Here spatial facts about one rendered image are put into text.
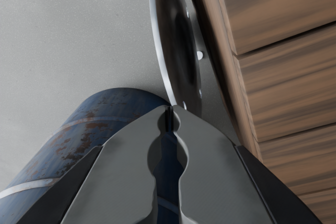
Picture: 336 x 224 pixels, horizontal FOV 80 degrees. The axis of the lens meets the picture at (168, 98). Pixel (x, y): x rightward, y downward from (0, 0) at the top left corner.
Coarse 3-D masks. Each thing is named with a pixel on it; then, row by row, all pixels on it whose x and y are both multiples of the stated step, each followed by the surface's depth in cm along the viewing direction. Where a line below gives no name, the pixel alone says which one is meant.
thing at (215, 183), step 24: (192, 120) 10; (192, 144) 9; (216, 144) 9; (192, 168) 8; (216, 168) 8; (240, 168) 7; (192, 192) 7; (216, 192) 7; (240, 192) 7; (192, 216) 6; (216, 216) 6; (240, 216) 6; (264, 216) 6
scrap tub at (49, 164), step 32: (96, 96) 54; (128, 96) 51; (64, 128) 42; (96, 128) 39; (32, 160) 36; (64, 160) 31; (160, 160) 36; (0, 192) 29; (32, 192) 27; (160, 192) 30
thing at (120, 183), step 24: (144, 120) 10; (168, 120) 12; (120, 144) 9; (144, 144) 9; (96, 168) 8; (120, 168) 8; (144, 168) 8; (96, 192) 7; (120, 192) 7; (144, 192) 7; (72, 216) 6; (96, 216) 6; (120, 216) 6; (144, 216) 6
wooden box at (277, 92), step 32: (192, 0) 41; (224, 0) 14; (256, 0) 14; (288, 0) 14; (320, 0) 14; (224, 32) 18; (256, 32) 15; (288, 32) 15; (320, 32) 15; (224, 64) 25; (256, 64) 16; (288, 64) 16; (320, 64) 16; (224, 96) 43; (256, 96) 18; (288, 96) 17; (320, 96) 17; (256, 128) 19; (288, 128) 19; (320, 128) 19; (288, 160) 21; (320, 160) 21; (320, 192) 23
